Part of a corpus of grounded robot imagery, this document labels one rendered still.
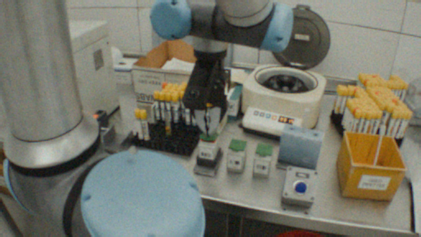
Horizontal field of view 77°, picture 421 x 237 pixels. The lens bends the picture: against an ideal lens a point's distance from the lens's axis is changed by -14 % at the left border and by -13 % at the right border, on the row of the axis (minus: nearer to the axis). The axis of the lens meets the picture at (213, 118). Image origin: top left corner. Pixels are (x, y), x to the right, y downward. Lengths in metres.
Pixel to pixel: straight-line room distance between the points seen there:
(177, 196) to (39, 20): 0.20
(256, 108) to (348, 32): 0.48
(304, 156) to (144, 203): 0.54
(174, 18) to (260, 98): 0.48
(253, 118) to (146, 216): 0.65
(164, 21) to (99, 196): 0.30
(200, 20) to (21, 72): 0.28
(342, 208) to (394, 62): 0.69
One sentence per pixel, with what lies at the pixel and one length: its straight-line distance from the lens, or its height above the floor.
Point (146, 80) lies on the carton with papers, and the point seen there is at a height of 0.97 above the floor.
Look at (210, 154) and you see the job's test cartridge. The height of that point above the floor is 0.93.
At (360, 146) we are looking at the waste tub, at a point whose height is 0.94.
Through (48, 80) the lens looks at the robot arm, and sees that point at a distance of 0.30.
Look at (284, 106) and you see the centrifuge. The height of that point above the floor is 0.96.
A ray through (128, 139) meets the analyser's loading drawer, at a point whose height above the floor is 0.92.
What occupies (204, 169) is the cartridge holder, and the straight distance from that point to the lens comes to 0.75.
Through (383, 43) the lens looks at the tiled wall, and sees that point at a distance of 1.21.
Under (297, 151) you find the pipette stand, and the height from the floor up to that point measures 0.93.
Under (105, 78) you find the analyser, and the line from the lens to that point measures 0.98.
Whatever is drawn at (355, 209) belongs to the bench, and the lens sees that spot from 0.74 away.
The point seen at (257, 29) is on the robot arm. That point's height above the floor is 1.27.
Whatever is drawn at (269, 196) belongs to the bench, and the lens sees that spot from 0.71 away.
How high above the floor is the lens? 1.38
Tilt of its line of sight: 32 degrees down
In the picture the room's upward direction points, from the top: straight up
